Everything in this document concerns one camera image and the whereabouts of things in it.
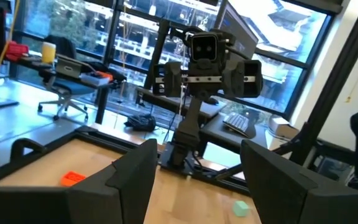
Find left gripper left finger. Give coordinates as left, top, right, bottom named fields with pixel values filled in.
left=0, top=138, right=158, bottom=224

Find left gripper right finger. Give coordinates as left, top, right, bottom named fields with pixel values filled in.
left=239, top=139, right=358, bottom=224

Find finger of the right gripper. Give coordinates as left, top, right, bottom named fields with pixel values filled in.
left=163, top=61, right=183, bottom=98
left=223, top=61, right=246, bottom=98

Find orange toy block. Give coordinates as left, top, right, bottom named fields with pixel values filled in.
left=60, top=170, right=87, bottom=188

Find mint green toy block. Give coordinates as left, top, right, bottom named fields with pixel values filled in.
left=232, top=200, right=250, bottom=218

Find dark side desk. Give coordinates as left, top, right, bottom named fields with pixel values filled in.
left=135, top=86, right=228, bottom=119

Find black keyboard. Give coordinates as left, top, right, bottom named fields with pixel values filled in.
left=222, top=111, right=250, bottom=138

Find large black monitor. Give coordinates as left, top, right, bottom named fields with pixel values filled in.
left=218, top=2, right=260, bottom=60

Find gray side table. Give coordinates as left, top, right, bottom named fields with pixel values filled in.
left=198, top=111, right=272, bottom=150

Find black bag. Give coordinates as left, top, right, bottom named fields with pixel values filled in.
left=124, top=113, right=157, bottom=133

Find white cardboard box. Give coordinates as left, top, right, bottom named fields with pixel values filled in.
left=267, top=114, right=293, bottom=139

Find black desk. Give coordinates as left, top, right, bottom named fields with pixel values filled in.
left=0, top=30, right=127, bottom=124

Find white box with orange parts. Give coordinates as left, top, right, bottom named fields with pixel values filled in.
left=79, top=70, right=114, bottom=87

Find gray laptop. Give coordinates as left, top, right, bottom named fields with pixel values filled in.
left=55, top=58, right=83, bottom=79

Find office chair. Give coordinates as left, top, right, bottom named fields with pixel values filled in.
left=37, top=46, right=90, bottom=121

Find dark jacket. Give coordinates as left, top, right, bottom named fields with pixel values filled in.
left=44, top=34, right=77, bottom=60

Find yellow canister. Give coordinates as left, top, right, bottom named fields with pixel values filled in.
left=41, top=41, right=57, bottom=65

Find red box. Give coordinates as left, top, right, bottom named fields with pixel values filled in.
left=4, top=41, right=30, bottom=62

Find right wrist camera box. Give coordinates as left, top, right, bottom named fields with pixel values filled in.
left=190, top=32, right=219, bottom=62

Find black upright frame post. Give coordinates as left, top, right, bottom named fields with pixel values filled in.
left=143, top=18, right=171, bottom=91

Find black table edge rail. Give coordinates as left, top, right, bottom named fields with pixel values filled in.
left=0, top=125, right=251, bottom=197

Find black table handle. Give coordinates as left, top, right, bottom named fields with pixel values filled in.
left=9, top=138, right=48, bottom=163

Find black diagonal frame post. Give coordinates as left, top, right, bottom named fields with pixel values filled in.
left=216, top=0, right=358, bottom=181

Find yellow hanging cable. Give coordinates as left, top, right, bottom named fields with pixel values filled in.
left=0, top=0, right=22, bottom=111

